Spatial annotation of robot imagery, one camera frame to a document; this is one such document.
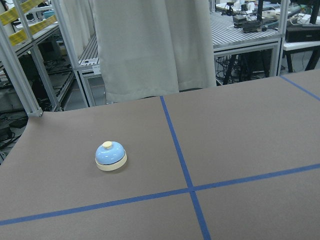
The blue and cream call bell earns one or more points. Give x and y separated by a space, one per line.
110 156

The white curtain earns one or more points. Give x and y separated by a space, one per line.
153 47

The black electronics stack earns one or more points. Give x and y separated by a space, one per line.
247 26

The black device on bench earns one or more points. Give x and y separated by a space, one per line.
303 33

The yellow caution tape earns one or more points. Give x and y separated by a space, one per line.
32 18

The aluminium frame rack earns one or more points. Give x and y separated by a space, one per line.
76 24

